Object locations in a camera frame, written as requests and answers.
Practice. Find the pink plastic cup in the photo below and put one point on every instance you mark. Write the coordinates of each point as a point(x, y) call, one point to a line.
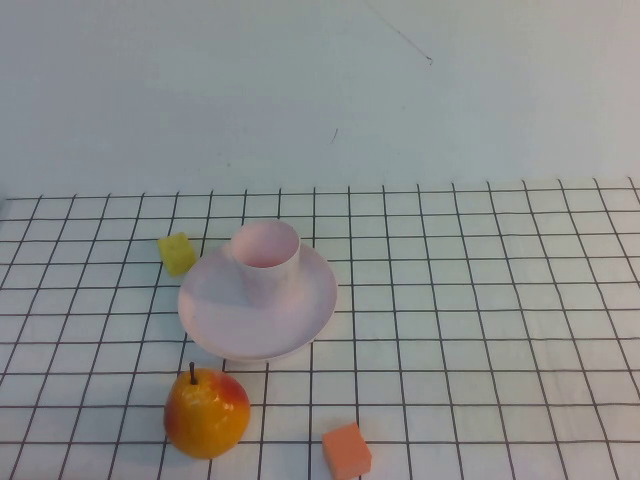
point(265, 282)

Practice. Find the pink round plate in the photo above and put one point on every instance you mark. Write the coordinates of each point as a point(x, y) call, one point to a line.
point(240, 325)

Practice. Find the yellow foam cube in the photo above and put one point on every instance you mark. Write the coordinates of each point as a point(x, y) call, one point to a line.
point(176, 254)

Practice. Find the white black-grid tablecloth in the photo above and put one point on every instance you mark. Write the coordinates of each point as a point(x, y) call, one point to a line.
point(450, 325)

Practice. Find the red yellow apple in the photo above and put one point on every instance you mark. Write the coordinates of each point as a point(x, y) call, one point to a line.
point(205, 415)

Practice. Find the orange foam cube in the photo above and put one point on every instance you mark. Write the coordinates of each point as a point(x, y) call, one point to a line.
point(346, 450)

